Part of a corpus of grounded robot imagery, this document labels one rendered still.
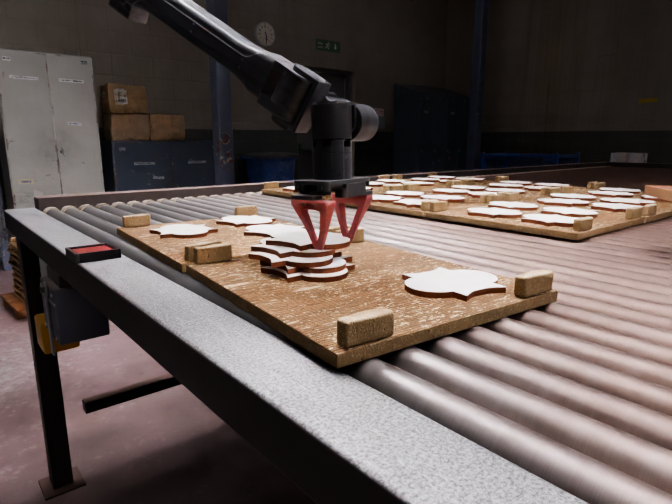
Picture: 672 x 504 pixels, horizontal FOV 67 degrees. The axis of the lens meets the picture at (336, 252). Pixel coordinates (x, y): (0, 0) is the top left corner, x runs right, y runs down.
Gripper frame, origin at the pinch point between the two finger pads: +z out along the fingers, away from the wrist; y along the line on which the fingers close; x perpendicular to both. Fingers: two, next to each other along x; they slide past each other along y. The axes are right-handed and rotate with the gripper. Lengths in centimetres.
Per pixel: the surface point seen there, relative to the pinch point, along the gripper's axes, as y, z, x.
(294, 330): 22.1, 4.5, 12.4
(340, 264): 3.1, 2.6, 3.6
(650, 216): -92, 6, 30
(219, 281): 15.5, 4.0, -7.7
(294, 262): 8.3, 1.8, -0.3
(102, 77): -231, -87, -499
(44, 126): -150, -34, -459
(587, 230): -59, 5, 22
